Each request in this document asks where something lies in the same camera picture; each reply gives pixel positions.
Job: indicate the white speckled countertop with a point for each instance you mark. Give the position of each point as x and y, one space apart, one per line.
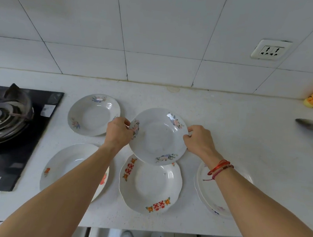
253 124

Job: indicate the black glass gas stove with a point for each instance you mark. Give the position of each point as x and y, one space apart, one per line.
7 164

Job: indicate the white plate pink green flowers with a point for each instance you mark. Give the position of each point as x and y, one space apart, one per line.
157 136
151 186

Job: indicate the black burner grate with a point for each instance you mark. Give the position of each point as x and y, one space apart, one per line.
2 115

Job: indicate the white wall socket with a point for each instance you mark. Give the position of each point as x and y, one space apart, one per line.
271 50

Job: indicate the white plate faint pink print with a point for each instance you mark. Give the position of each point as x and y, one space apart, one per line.
210 191

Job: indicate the person's right hand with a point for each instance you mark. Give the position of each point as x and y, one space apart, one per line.
200 142

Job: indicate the white plate red fruit print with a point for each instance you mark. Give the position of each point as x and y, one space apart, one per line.
64 158

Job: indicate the person's right forearm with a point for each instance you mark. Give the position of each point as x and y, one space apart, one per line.
267 220

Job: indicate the person's left forearm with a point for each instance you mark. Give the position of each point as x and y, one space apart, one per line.
58 201

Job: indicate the person's left hand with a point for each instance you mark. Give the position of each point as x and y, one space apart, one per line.
118 133

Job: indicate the white plate blue orange flowers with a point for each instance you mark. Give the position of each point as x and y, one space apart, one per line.
91 117

